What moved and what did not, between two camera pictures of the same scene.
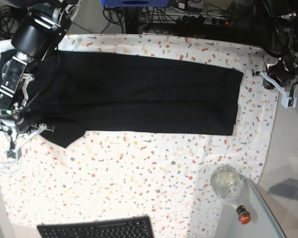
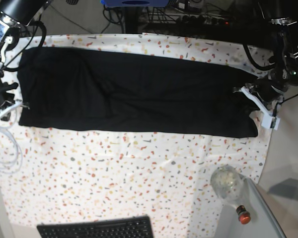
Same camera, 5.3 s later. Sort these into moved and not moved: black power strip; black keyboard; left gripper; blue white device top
Moved: left gripper
Not moved: black keyboard; blue white device top; black power strip
